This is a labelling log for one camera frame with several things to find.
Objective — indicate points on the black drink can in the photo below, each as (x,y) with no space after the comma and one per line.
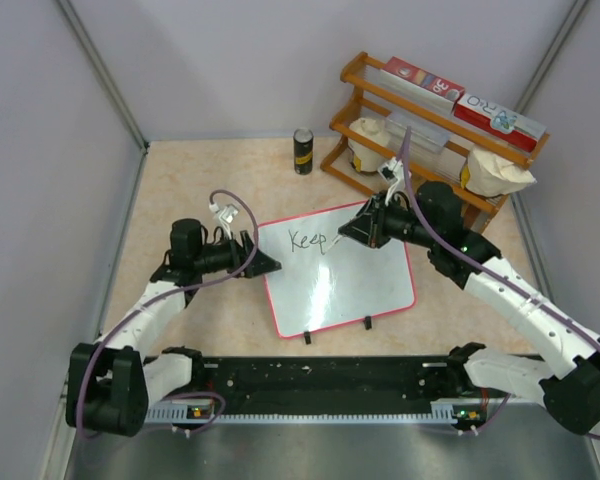
(303,139)

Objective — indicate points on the red white foil box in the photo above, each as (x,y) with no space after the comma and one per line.
(508,125)

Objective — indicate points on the pink framed whiteboard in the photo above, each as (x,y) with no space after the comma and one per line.
(322,285)

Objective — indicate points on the white marker pen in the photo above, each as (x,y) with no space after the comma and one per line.
(334,242)

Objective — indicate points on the clear plastic box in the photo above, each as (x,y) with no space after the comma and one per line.
(424,134)

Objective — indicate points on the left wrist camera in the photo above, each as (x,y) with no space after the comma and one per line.
(224,215)

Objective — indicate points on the grey cable duct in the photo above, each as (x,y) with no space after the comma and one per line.
(201,411)

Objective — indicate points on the cream cloth bag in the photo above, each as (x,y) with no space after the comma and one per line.
(489,175)

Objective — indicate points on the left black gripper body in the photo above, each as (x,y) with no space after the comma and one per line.
(237,261)

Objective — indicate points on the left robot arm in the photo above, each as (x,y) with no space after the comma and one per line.
(112,384)

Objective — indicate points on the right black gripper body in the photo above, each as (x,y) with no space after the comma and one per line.
(390,220)

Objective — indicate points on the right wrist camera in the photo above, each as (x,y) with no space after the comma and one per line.
(394,175)

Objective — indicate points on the red box with 3D print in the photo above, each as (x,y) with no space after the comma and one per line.
(420,85)

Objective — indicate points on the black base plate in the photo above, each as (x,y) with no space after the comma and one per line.
(333,385)

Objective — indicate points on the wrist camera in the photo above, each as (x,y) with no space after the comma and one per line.
(224,215)
(394,175)

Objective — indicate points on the dark brown box on rack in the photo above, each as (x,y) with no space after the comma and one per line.
(470,214)

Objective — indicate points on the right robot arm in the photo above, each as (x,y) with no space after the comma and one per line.
(565,380)

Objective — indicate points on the wooden two tier rack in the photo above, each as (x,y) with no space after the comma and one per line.
(370,99)

